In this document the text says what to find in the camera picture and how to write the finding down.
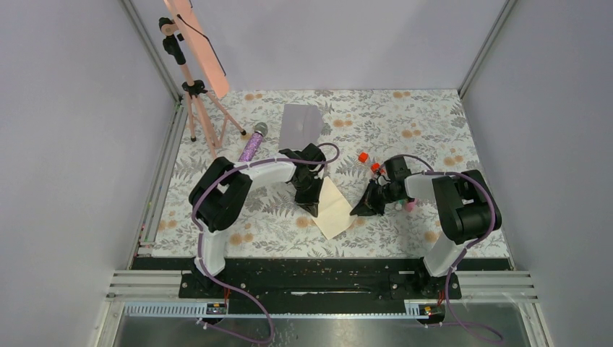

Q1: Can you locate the purple glitter microphone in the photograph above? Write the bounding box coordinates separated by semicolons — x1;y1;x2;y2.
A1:
239;122;268;162

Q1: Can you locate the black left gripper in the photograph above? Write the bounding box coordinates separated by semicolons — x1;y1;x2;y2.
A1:
292;175;323;217

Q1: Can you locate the floral patterned table mat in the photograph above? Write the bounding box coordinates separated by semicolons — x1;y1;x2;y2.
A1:
152;90;481;258

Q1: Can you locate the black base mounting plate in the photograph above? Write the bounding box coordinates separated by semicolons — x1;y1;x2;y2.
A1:
131;257;511;316

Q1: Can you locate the pink board on tripod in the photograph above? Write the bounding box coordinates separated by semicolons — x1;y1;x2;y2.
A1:
164;0;230;98

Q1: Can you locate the pink tripod stand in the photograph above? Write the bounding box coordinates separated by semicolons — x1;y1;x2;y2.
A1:
158;17;247;159

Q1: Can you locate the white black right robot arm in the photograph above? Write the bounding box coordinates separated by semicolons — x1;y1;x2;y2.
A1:
350;155;502;298

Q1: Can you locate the small red cube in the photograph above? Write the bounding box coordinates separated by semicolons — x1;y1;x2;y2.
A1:
358;153;369;163

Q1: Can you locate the pink eraser block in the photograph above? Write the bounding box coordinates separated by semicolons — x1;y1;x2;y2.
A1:
403;200;417;213

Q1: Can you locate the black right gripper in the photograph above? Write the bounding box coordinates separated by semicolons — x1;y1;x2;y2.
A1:
351;179;403;217

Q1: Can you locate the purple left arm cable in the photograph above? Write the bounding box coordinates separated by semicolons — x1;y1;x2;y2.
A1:
190;142;341;346

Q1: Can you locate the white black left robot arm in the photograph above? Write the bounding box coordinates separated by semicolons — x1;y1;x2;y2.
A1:
189;144;330;297

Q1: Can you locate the beige letter paper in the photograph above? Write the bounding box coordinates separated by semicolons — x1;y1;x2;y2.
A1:
313;177;356;240

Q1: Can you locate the red rectangular block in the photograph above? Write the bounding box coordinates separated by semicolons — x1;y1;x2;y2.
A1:
370;163;385;176

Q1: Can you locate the grey envelope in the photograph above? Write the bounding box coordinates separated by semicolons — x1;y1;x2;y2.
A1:
278;104;325;150

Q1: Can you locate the aluminium slotted rail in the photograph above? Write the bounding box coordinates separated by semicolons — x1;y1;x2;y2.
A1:
123;300;432;320

